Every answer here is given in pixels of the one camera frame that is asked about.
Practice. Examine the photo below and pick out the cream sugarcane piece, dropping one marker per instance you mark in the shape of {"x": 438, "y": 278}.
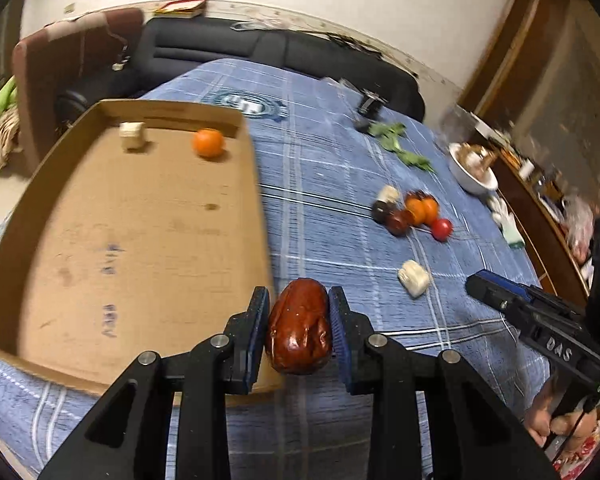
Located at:
{"x": 414, "y": 278}

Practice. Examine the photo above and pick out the brown armchair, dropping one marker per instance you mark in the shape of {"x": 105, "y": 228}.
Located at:
{"x": 35, "y": 85}

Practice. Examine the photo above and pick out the wooden door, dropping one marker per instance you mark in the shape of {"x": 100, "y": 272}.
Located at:
{"x": 540, "y": 50}

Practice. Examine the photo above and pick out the person's right hand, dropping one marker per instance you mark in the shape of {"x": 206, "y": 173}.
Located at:
{"x": 537, "y": 417}

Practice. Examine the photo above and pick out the cardboard tray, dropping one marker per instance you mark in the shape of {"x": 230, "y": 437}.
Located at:
{"x": 130, "y": 235}

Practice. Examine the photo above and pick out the clear plastic wrap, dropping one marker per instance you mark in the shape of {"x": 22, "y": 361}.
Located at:
{"x": 340, "y": 82}

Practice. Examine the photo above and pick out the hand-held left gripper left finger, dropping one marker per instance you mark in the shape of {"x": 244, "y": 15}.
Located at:
{"x": 257, "y": 332}

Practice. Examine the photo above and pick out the cream bun on cloth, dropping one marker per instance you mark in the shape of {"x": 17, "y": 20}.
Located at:
{"x": 387, "y": 194}

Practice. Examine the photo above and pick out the wooden side cabinet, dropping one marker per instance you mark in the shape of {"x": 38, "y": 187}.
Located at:
{"x": 545, "y": 210}

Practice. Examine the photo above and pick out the cream bun in box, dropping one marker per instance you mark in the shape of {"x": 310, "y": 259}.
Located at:
{"x": 132, "y": 136}

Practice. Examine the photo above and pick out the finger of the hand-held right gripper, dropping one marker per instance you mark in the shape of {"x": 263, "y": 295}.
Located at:
{"x": 495, "y": 292}

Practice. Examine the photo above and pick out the striped beige cloth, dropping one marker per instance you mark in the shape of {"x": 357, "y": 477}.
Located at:
{"x": 0, "y": 142}

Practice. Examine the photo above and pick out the floral patterned cloth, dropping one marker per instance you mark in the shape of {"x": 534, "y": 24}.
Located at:
{"x": 582, "y": 452}

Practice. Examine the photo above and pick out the large red date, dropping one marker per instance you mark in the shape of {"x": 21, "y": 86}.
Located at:
{"x": 298, "y": 332}

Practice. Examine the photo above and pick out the black device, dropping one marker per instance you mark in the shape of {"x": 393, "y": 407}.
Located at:
{"x": 369, "y": 107}

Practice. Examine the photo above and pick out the green leafy vegetable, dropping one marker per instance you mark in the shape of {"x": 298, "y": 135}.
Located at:
{"x": 392, "y": 137}

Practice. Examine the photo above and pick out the red cherry tomato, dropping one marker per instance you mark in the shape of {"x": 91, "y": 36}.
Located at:
{"x": 441, "y": 228}

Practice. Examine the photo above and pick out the orange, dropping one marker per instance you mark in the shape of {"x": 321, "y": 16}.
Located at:
{"x": 208, "y": 143}
{"x": 431, "y": 210}
{"x": 415, "y": 210}

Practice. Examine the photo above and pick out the red book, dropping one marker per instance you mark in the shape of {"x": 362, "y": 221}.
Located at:
{"x": 180, "y": 7}

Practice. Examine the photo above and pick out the white and green cloth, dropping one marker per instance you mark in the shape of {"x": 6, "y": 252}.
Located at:
{"x": 507, "y": 220}

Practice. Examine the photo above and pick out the dark purple fruit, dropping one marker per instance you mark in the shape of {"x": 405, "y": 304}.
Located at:
{"x": 379, "y": 211}

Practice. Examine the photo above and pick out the white bowl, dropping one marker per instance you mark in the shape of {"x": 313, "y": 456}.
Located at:
{"x": 472, "y": 177}

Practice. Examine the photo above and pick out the black sofa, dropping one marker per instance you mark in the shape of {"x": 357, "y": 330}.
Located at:
{"x": 205, "y": 45}

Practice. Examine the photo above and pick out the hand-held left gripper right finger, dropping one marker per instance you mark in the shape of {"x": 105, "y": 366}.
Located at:
{"x": 339, "y": 340}

